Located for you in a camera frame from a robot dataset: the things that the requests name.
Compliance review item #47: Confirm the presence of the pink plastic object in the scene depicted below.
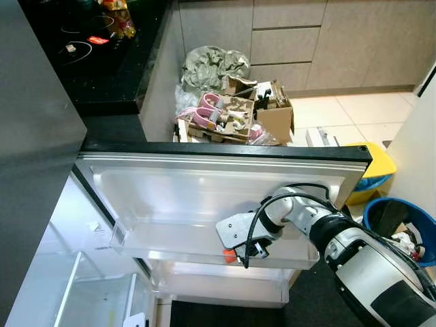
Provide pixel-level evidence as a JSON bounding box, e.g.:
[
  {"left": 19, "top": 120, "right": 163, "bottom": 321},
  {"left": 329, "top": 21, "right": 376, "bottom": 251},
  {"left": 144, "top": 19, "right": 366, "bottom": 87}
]
[
  {"left": 178, "top": 109, "right": 219, "bottom": 129},
  {"left": 196, "top": 92, "right": 229, "bottom": 115}
]

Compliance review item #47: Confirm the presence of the yellow red snack packet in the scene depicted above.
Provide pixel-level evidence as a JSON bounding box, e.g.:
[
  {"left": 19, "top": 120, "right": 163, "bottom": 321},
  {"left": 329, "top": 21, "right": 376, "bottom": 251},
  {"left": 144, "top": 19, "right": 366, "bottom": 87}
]
[{"left": 97, "top": 0, "right": 137, "bottom": 40}]

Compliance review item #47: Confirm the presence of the clear fridge crisper drawer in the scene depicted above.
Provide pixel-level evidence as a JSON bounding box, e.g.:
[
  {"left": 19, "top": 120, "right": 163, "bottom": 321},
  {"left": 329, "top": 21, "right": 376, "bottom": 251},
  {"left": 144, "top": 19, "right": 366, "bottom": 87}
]
[{"left": 5, "top": 251, "right": 157, "bottom": 327}]

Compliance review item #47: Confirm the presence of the silver fridge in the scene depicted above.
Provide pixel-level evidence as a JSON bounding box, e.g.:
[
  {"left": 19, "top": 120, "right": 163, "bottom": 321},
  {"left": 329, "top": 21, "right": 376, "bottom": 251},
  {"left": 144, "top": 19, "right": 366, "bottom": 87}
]
[{"left": 0, "top": 0, "right": 161, "bottom": 327}]

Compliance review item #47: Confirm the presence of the white crumpled trash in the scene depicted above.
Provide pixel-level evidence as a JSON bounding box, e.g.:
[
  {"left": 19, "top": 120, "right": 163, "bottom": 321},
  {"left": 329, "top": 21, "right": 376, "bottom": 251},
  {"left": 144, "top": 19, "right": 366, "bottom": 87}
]
[{"left": 392, "top": 230, "right": 426, "bottom": 261}]

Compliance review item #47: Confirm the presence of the yellow bin with blue liner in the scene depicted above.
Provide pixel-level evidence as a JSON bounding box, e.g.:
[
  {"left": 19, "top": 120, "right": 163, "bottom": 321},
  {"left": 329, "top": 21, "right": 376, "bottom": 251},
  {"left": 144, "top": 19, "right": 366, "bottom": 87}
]
[{"left": 344, "top": 141, "right": 398, "bottom": 206}]

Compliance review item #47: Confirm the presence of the blue plastic bucket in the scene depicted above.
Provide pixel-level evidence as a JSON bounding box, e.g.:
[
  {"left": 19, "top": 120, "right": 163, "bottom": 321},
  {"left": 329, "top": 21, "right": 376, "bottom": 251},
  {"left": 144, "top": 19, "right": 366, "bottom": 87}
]
[{"left": 362, "top": 197, "right": 436, "bottom": 268}]

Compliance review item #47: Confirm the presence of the small brown cardboard box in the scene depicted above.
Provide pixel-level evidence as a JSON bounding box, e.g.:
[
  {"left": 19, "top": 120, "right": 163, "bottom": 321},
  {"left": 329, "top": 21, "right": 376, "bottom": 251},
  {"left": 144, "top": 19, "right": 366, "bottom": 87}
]
[{"left": 253, "top": 80, "right": 296, "bottom": 144}]

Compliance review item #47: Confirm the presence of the grey green crumpled bag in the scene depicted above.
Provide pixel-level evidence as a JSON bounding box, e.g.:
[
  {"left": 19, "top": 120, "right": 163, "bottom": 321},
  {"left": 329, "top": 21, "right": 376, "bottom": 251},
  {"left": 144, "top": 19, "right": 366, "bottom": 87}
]
[{"left": 181, "top": 45, "right": 251, "bottom": 93}]

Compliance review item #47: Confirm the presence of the clear plastic bag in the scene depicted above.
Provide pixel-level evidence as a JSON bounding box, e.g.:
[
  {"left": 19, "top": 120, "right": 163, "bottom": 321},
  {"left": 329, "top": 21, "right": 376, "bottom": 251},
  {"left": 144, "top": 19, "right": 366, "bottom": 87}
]
[{"left": 174, "top": 85, "right": 202, "bottom": 120}]

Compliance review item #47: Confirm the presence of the black counter with hob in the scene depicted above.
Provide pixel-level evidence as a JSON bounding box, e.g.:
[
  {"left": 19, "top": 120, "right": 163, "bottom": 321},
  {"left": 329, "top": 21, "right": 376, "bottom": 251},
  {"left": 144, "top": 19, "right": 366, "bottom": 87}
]
[{"left": 19, "top": 0, "right": 171, "bottom": 118}]

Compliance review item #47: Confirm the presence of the large brown cardboard box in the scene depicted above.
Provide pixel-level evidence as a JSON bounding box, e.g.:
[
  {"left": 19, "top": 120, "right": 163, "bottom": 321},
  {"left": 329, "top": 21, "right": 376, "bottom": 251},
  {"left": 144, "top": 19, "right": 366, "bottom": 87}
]
[{"left": 176, "top": 75, "right": 273, "bottom": 145}]

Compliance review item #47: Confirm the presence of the grey drawer cabinet row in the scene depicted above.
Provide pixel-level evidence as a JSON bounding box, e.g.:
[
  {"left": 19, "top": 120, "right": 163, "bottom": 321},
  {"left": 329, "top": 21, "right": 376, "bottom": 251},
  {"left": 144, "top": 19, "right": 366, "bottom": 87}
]
[{"left": 178, "top": 0, "right": 436, "bottom": 93}]

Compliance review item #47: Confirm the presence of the clear fridge door shelf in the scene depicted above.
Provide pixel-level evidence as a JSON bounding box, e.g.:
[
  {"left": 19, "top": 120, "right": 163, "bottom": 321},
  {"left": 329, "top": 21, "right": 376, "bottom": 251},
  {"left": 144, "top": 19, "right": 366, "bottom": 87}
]
[
  {"left": 109, "top": 217, "right": 321, "bottom": 270},
  {"left": 149, "top": 251, "right": 292, "bottom": 305}
]

